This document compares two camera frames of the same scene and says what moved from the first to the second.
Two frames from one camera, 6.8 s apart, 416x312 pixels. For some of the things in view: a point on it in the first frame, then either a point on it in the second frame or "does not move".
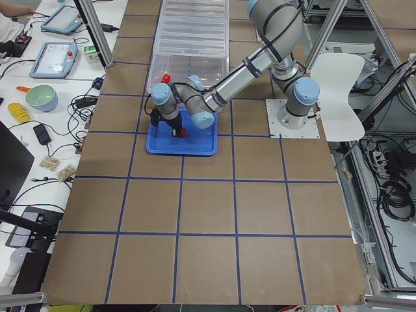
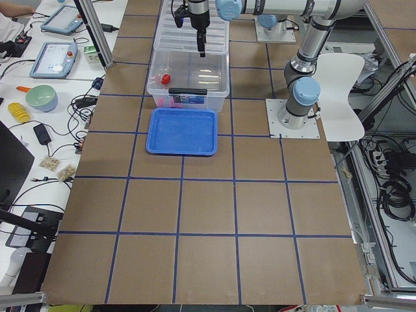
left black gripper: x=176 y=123 to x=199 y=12
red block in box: x=166 y=78 does not move
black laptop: x=16 y=161 does not move
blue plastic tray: x=197 y=140 does not move
